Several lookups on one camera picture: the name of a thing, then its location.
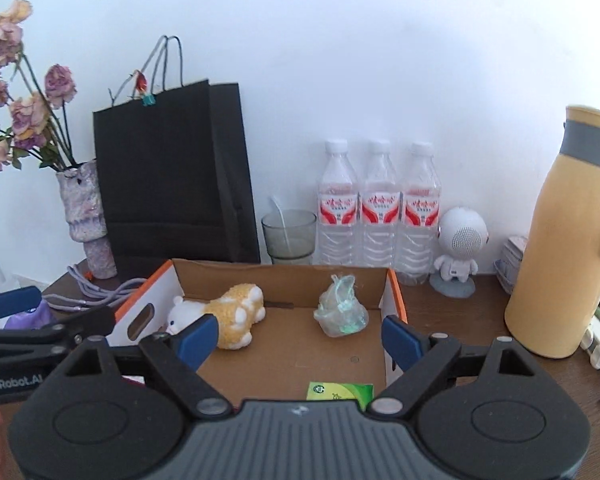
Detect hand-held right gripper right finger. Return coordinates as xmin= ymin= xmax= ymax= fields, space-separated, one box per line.
xmin=367 ymin=314 xmax=538 ymax=418

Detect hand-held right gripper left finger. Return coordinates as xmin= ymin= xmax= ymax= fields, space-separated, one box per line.
xmin=62 ymin=314 xmax=233 ymax=418

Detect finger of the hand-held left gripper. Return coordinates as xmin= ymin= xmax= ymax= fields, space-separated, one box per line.
xmin=0 ymin=286 xmax=41 ymax=328
xmin=0 ymin=306 xmax=117 ymax=361

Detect orange red cardboard box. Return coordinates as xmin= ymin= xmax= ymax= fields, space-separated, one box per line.
xmin=105 ymin=258 xmax=409 ymax=403

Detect purple tissue pack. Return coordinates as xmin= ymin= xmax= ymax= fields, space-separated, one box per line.
xmin=4 ymin=304 xmax=56 ymax=331

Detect yellow white plush toy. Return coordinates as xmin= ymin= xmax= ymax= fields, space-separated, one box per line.
xmin=166 ymin=283 xmax=267 ymax=351

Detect crumpled clear plastic bag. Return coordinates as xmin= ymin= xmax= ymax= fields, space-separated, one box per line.
xmin=314 ymin=274 xmax=370 ymax=338

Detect green packet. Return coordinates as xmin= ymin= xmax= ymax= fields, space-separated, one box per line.
xmin=307 ymin=381 xmax=375 ymax=411

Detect red label water bottle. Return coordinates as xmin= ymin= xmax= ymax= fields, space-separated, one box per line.
xmin=317 ymin=140 xmax=359 ymax=267
xmin=397 ymin=142 xmax=441 ymax=286
xmin=361 ymin=140 xmax=402 ymax=268

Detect mottled purple white vase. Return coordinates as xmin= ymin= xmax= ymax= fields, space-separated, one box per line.
xmin=56 ymin=159 xmax=118 ymax=279

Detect white robot figure speaker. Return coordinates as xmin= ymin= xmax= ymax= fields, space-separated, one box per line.
xmin=429 ymin=206 xmax=490 ymax=298

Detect grey glass cup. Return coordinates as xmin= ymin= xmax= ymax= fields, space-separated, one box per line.
xmin=261 ymin=209 xmax=317 ymax=266

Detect white grey packet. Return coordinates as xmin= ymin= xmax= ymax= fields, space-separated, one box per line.
xmin=495 ymin=235 xmax=531 ymax=293

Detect white stirrer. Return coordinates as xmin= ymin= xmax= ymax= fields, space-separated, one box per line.
xmin=271 ymin=196 xmax=293 ymax=256

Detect black paper bag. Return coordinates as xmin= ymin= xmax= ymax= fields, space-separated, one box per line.
xmin=92 ymin=35 xmax=262 ymax=281

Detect yellow thermos jug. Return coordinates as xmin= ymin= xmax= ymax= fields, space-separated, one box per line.
xmin=504 ymin=105 xmax=600 ymax=359

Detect dried pink flowers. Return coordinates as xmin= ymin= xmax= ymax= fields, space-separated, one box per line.
xmin=0 ymin=0 xmax=81 ymax=173

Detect red bud twig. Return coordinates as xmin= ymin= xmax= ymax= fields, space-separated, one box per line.
xmin=107 ymin=69 xmax=151 ymax=106

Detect purple cable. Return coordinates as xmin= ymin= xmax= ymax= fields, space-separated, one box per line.
xmin=45 ymin=265 xmax=146 ymax=311

